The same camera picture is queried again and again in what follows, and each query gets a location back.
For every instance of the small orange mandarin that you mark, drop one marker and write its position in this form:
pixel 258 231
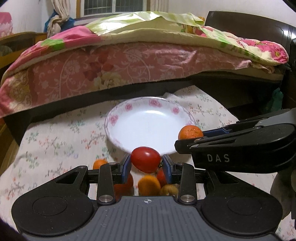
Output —
pixel 98 163

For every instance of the dark bed frame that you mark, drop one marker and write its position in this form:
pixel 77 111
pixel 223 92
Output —
pixel 243 96

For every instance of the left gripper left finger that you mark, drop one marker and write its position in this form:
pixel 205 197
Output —
pixel 107 176

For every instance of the wooden cabinet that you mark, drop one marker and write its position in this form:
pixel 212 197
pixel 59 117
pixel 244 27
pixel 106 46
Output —
pixel 18 43

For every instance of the knotted curtain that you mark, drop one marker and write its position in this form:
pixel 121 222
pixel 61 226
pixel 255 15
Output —
pixel 60 19

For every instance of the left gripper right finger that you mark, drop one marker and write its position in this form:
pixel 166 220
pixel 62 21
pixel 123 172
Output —
pixel 184 175

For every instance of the small red tomato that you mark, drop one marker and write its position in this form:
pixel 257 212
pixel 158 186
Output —
pixel 125 189
pixel 161 177

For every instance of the large red tomato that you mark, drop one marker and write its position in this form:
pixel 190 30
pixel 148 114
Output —
pixel 145 159

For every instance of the floral white tablecloth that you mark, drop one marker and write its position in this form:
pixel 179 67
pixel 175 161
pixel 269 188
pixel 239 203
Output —
pixel 53 147

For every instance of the window with grille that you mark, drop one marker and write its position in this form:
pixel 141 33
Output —
pixel 110 7

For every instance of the dark wooden headboard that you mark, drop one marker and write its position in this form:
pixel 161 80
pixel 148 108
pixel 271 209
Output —
pixel 252 27

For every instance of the pink cloth covered box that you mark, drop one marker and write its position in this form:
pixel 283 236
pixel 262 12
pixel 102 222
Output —
pixel 6 25

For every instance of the brown longan fruit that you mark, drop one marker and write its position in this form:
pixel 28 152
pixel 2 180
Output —
pixel 169 190

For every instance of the white floral plate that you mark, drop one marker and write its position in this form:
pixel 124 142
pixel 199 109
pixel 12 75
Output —
pixel 152 122

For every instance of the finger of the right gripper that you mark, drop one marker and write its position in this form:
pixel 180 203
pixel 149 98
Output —
pixel 220 131
pixel 207 145

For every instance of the pink floral quilt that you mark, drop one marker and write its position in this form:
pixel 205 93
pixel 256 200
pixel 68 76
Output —
pixel 140 47

